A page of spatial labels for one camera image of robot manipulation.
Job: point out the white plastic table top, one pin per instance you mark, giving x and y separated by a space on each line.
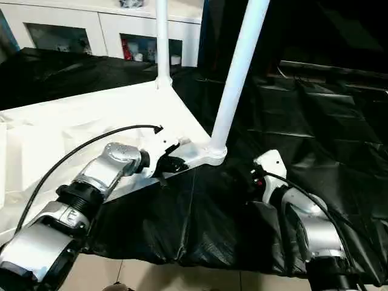
75 127

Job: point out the white plastic table leg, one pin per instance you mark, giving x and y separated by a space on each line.
162 45
236 75

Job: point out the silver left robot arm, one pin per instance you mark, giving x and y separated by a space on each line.
75 200

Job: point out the black work mat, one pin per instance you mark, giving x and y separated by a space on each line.
318 121

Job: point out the small white jar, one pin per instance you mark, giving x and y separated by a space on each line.
175 59
138 57

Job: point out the red bottle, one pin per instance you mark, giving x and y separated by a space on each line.
126 51

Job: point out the dark low shelf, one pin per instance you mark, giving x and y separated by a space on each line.
333 68

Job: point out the white glass-door cabinet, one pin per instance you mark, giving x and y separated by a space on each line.
91 24

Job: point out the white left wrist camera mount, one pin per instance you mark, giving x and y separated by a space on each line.
163 142

